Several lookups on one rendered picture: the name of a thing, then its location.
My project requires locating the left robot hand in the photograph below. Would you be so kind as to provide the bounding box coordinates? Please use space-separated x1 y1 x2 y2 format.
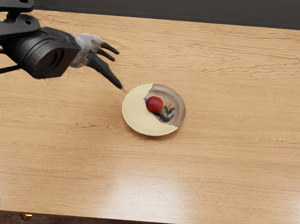
69 32 127 90

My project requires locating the cream plate with printed pattern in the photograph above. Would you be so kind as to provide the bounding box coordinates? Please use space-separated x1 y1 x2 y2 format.
119 80 189 140

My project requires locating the red round fruit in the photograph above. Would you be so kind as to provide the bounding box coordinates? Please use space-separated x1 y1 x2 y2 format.
145 95 165 114

